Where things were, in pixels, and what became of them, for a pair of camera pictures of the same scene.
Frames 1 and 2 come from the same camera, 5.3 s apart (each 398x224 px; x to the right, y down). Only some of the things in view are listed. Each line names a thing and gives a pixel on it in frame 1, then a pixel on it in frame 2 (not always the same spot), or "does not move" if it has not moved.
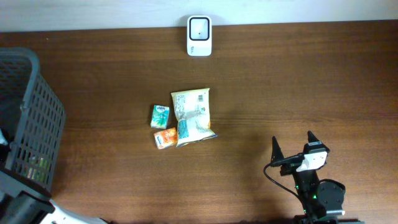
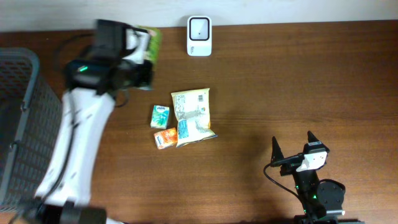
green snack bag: x=37 y=168 → x=153 y=54
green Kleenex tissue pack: x=160 y=117 does not move
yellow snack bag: x=192 y=111 does not move
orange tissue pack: x=166 y=138 does not move
